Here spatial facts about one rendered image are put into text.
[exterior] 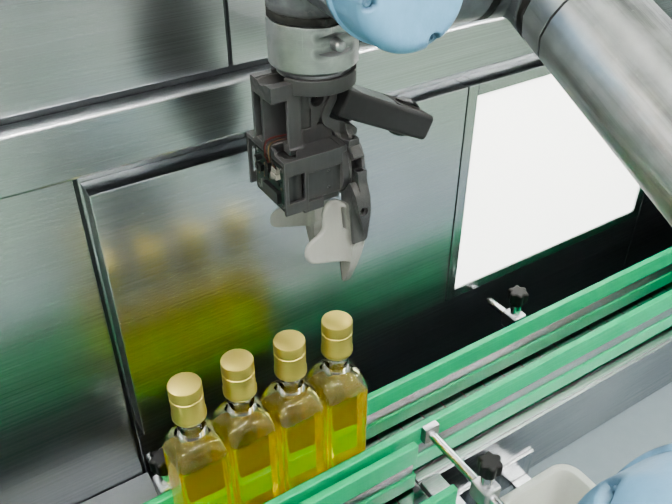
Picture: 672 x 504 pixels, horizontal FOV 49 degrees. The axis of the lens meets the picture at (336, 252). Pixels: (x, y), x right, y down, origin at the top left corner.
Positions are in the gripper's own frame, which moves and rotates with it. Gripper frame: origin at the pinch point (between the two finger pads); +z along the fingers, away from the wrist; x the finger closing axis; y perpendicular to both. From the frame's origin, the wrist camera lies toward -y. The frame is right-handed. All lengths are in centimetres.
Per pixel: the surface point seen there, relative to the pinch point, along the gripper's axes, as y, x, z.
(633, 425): -52, 8, 50
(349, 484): 2.0, 6.0, 28.9
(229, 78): 3.8, -13.8, -14.3
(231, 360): 12.2, -0.4, 9.0
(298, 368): 5.7, 1.7, 11.8
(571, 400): -37, 5, 38
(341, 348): 0.3, 1.6, 11.7
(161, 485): 20.7, -5.1, 28.4
